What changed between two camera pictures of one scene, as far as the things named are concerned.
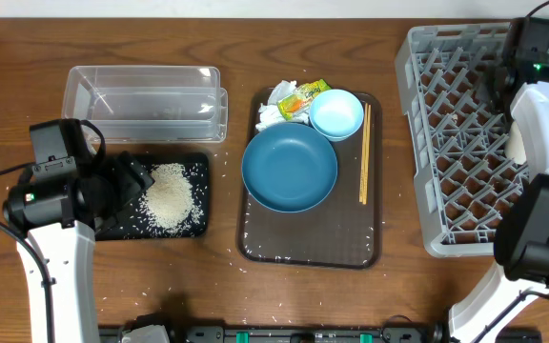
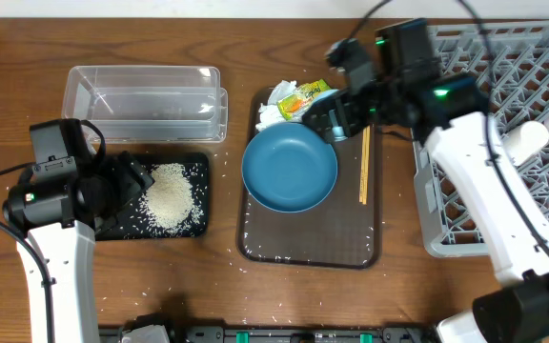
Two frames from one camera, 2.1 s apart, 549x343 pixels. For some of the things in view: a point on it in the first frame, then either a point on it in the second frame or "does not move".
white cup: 515,150 does not move
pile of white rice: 168,207 does not move
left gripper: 130,180 does not move
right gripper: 487,89 → 348,102
